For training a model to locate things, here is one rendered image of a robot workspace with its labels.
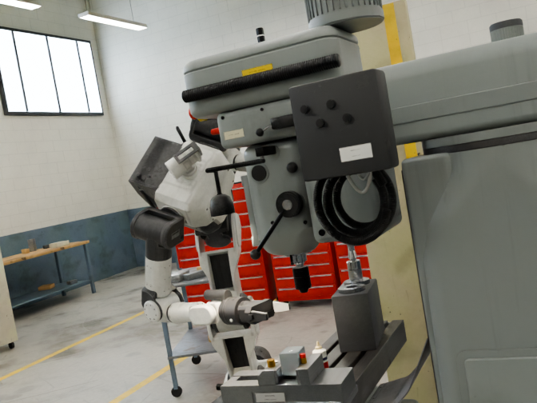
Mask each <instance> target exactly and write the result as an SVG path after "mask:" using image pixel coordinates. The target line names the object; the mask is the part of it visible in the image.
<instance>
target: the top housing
mask: <svg viewBox="0 0 537 403"><path fill-rule="evenodd" d="M336 53H338V54H339V55H340V60H341V66H340V67H337V68H335V69H334V68H333V69H328V70H324V71H323V70H322V71H321V72H317V73H316V72H315V73H312V74H308V75H304V76H303V75H302V76H300V77H295V78H289V79H287V80H282V81H278V82H274V83H269V84H265V85H261V86H256V87H253V88H249V89H245V90H239V91H235V92H232V93H228V94H222V95H219V96H215V97H211V98H205V99H201V100H198V101H194V102H189V110H190V113H191V114H192V116H193V117H194V118H197V119H217V116H218V115H219V114H222V113H225V112H229V111H233V110H239V109H244V108H247V107H251V106H258V105H261V104H265V103H270V102H276V101H280V100H284V99H287V98H290V97H289V91H288V90H289V88H291V87H293V86H299V85H303V84H307V83H310V82H317V81H320V80H324V79H328V78H334V77H338V76H341V75H345V74H352V73H355V72H359V71H363V67H362V62H361V57H360V48H359V46H358V39H357V37H356V36H355V35H354V34H350V33H349V32H346V31H344V30H341V29H338V28H336V27H334V26H318V27H315V28H312V29H309V30H303V31H300V32H297V33H294V34H288V35H285V36H282V37H279V38H274V39H270V40H267V41H263V42H258V43H255V44H252V45H249V46H243V47H240V48H237V49H234V50H228V51H225V52H222V53H219V54H214V55H210V56H207V57H203V58H198V59H195V60H192V61H190V62H188V63H186V64H185V66H184V68H183V74H184V79H185V87H186V90H189V89H192V88H196V87H200V86H206V85H209V84H213V83H216V82H223V81H225V80H226V81H227V80H229V79H233V78H239V77H241V76H242V77H243V76H245V75H246V76H247V75H250V74H255V73H259V72H261V71H266V70H271V69H274V68H275V69H276V68H278V67H282V66H288V65H291V64H295V63H298V62H299V63H300V62H304V61H307V60H311V59H315V58H320V57H324V56H327V55H328V56H329V55H331V54H336Z"/></svg>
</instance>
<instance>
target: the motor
mask: <svg viewBox="0 0 537 403"><path fill-rule="evenodd" d="M304 4H305V9H306V14H307V19H308V28H309V29H312V28H315V27H318V26H334V27H336V28H338V29H341V30H344V31H346V32H349V33H350V34H353V33H356V32H360V31H363V30H367V29H370V28H372V27H374V26H378V25H379V24H380V23H381V22H383V20H384V10H383V6H382V1H381V0H304Z"/></svg>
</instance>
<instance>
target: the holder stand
mask: <svg viewBox="0 0 537 403"><path fill-rule="evenodd" d="M332 307H333V312H334V317H335V322H336V331H337V336H338V340H339V345H340V352H341V353H345V352H356V351H367V350H377V347H378V345H379V343H380V340H381V338H382V336H383V333H384V330H385V328H384V319H383V314H382V309H381V304H380V295H379V290H378V285H377V280H376V279H375V278H374V279H369V277H363V280H361V281H349V279H348V280H346V281H344V282H343V284H342V285H341V286H340V287H339V288H338V290H337V291H336V292H335V293H334V294H333V295H332Z"/></svg>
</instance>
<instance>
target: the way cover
mask: <svg viewBox="0 0 537 403"><path fill-rule="evenodd" d="M429 354H430V348H429V343H428V339H427V340H426V342H425V344H424V348H423V351H422V353H421V356H420V359H419V362H418V365H417V366H416V367H415V369H414V370H413V371H412V374H411V373H410V374H409V375H408V376H406V377H402V378H400V379H396V380H394V381H389V382H386V383H383V384H380V385H379V387H378V388H377V390H376V391H375V392H374V394H373V395H372V397H371V399H370V400H369V402H368V403H394V402H395V403H400V402H401V401H402V400H403V399H404V398H405V397H406V395H407V394H408V392H409V390H410V388H411V387H412V385H413V383H414V381H415V379H416V378H417V376H418V374H419V372H420V370H421V368H422V367H423V365H424V363H425V361H426V360H427V358H428V356H429ZM400 382H401V383H400ZM405 383H406V384H405ZM394 387H395V388H394ZM398 395H399V396H398ZM402 395H403V396H402ZM376 396H377V397H376ZM398 397H399V398H398ZM387 400H388V401H387Z"/></svg>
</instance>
